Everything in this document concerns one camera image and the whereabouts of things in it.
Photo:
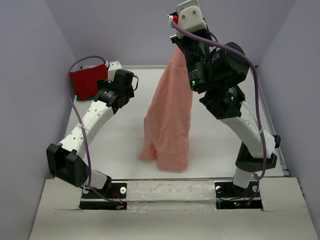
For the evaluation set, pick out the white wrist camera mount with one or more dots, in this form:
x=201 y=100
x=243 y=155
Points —
x=188 y=16
x=112 y=67

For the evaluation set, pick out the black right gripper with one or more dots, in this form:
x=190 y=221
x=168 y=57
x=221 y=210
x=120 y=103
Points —
x=182 y=40

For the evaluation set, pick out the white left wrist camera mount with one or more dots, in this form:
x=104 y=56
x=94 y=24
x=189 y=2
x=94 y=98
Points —
x=112 y=67

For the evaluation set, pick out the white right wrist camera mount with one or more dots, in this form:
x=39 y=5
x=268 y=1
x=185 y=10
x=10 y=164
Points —
x=188 y=16

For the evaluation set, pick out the aluminium table edge rail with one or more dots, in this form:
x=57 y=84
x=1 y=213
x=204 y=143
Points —
x=266 y=120

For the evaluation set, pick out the folded dark red t-shirt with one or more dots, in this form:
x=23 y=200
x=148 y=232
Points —
x=85 y=81

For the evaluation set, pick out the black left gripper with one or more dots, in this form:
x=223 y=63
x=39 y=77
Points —
x=104 y=83

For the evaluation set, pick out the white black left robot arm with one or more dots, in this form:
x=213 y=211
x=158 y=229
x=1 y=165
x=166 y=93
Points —
x=69 y=160

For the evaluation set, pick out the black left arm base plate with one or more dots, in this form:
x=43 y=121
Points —
x=115 y=199

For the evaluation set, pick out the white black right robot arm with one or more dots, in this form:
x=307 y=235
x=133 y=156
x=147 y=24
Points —
x=215 y=70

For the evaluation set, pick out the salmon pink t-shirt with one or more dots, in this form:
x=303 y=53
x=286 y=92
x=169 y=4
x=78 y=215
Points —
x=168 y=118

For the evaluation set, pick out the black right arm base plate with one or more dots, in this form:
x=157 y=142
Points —
x=232 y=197

